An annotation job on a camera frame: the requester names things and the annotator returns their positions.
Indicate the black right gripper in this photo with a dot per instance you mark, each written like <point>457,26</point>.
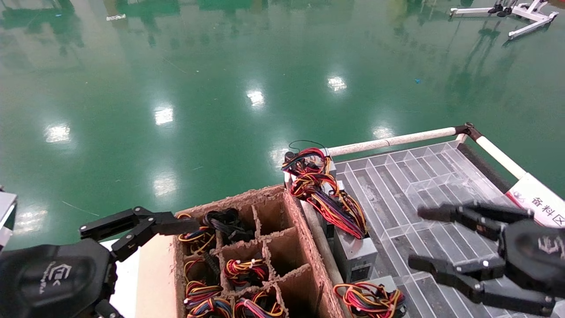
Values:
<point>534,256</point>

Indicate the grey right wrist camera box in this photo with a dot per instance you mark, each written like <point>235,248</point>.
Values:
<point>560,311</point>

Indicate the clear plastic divider tray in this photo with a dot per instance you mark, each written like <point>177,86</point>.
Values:
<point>397,194</point>

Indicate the black stand foot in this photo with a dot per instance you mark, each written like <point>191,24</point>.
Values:
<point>496,9</point>

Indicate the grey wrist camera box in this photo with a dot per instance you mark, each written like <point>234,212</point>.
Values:
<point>6,216</point>
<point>560,311</point>

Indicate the black foam strip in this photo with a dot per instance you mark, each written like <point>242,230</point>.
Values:
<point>485,168</point>

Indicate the white printed sign plate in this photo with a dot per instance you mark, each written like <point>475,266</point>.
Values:
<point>525,190</point>

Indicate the beige cardboard sheet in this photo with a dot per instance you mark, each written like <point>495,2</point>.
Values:
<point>156,282</point>

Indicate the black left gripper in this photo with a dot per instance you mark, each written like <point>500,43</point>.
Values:
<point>48,282</point>

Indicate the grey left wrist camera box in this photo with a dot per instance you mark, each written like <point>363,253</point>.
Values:
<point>6,216</point>

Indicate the white paper scrap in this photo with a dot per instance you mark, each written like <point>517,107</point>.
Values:
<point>117,17</point>

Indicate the brown cardboard divider box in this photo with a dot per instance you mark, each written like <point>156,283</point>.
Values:
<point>287,256</point>

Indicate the white metal stand base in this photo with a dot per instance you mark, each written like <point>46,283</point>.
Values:
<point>534,25</point>

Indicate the black tube corner joint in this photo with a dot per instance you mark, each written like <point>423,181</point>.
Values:
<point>468,129</point>

